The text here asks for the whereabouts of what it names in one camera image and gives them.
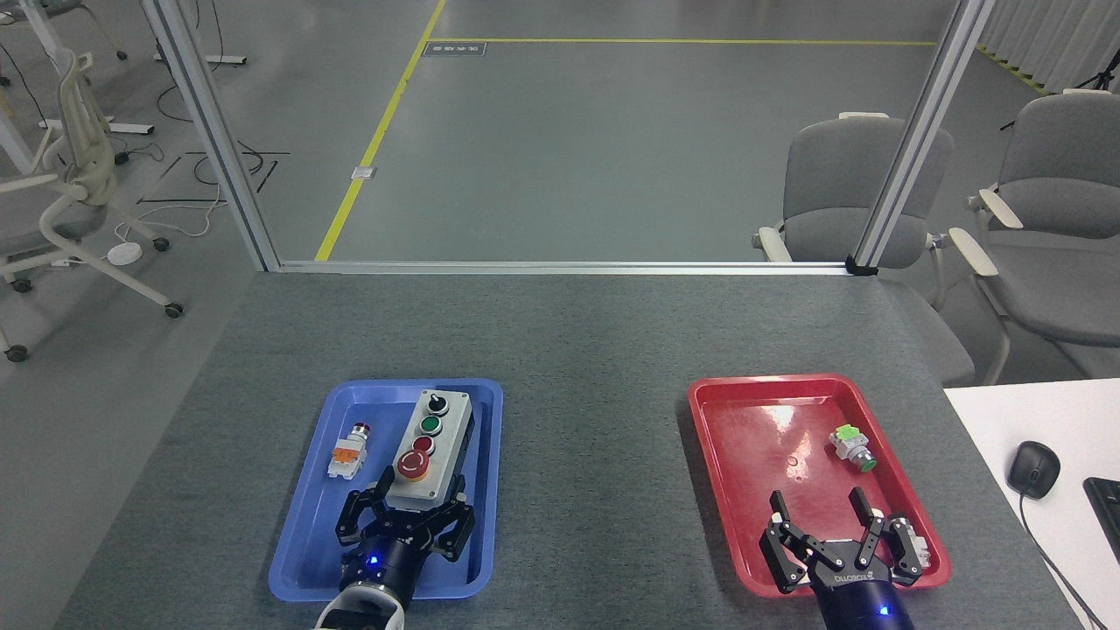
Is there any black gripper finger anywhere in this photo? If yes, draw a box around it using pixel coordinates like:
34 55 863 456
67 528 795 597
420 476 479 564
758 489 830 591
336 467 397 549
845 486 925 587

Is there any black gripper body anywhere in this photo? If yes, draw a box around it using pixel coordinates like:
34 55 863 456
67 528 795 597
808 544 917 630
339 516 440 612

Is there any grey control box with buttons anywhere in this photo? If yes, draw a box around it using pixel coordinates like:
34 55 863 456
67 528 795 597
384 388 479 514

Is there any blue plastic tray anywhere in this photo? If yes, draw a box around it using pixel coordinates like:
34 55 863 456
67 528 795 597
268 378 506 603

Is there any red plastic tray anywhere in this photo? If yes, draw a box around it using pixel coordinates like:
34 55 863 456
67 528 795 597
687 374 953 600

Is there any black computer mouse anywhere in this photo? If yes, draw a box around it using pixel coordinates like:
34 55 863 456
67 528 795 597
1005 440 1062 501

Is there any white desk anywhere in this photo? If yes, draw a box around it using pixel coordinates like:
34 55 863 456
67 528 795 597
942 377 1120 630

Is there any black keyboard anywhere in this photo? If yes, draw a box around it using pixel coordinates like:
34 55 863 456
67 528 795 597
1082 476 1120 566

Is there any grey armchair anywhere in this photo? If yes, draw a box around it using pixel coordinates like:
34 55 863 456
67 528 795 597
948 87 1120 386
752 111 977 388

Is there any white wheeled office chair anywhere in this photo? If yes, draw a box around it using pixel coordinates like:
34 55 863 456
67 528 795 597
0 47 186 364

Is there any white desk foot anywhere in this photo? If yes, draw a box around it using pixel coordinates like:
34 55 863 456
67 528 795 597
152 52 249 67
38 117 157 137

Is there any black tripod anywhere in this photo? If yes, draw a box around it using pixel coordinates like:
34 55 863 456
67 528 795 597
999 51 1120 132

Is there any white curtain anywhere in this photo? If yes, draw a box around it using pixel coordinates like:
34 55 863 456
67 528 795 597
974 0 1120 97

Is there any red push button switch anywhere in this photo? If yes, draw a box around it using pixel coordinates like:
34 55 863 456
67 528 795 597
326 423 372 482

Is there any green push button switch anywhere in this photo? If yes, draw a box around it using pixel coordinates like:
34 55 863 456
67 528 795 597
829 423 879 474

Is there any black mouse cable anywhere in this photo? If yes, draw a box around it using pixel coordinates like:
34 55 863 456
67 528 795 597
1018 495 1114 630

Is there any silver aluminium rail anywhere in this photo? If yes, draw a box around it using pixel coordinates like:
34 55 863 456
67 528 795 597
277 260 855 277

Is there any white floor cable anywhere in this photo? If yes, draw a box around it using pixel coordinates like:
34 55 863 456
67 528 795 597
114 179 230 246

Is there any black floor cable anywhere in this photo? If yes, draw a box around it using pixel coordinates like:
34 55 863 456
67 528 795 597
136 149 292 206

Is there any silver aluminium post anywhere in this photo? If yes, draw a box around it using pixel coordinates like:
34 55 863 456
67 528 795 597
140 0 284 273
845 0 998 277

